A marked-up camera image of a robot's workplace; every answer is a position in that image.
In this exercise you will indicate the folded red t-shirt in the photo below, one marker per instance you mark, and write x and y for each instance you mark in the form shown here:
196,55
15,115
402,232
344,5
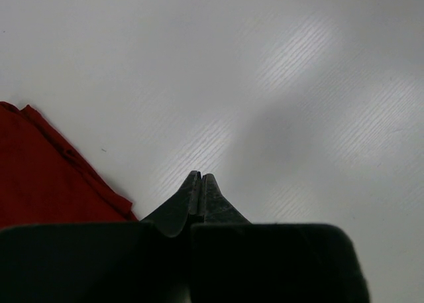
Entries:
44,179

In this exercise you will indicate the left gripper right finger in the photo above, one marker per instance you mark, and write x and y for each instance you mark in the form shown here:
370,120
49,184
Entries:
234,260

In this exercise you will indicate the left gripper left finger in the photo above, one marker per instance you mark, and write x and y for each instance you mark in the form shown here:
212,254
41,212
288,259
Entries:
132,261

